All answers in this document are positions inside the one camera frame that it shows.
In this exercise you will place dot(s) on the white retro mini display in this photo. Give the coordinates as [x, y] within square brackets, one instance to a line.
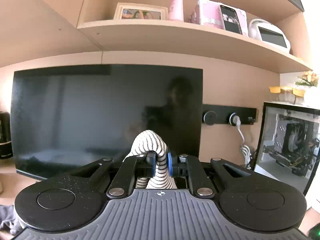
[268, 33]

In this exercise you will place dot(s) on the wooden wall shelf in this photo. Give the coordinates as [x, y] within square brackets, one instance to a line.
[97, 23]

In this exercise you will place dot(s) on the pink cone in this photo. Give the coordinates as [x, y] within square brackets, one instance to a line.
[176, 12]

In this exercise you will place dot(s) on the black speaker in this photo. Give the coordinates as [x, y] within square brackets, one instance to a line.
[5, 139]

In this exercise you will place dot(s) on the grey cloth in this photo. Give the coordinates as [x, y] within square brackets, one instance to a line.
[9, 221]

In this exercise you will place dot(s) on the pink box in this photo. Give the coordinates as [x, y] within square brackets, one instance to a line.
[208, 13]

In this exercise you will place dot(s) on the black wall socket strip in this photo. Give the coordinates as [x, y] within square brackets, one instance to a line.
[218, 114]

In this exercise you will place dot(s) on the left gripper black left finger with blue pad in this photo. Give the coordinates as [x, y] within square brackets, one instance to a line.
[132, 168]

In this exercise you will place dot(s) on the striped white t-shirt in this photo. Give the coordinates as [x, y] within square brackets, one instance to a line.
[145, 142]

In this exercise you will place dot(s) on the white picture frame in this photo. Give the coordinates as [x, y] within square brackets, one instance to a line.
[133, 11]

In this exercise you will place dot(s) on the yellow lid glass jars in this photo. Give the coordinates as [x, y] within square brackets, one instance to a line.
[287, 94]

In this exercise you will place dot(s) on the black computer monitor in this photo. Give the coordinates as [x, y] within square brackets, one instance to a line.
[66, 117]

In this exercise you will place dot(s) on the black smartphone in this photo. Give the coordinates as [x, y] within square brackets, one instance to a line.
[230, 19]

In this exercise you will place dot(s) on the glass side computer case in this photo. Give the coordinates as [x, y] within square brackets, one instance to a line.
[288, 147]

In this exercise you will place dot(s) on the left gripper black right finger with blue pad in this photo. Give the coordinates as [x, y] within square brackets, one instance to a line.
[190, 167]

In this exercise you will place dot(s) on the yellow flower bouquet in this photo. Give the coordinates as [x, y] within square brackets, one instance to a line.
[309, 79]

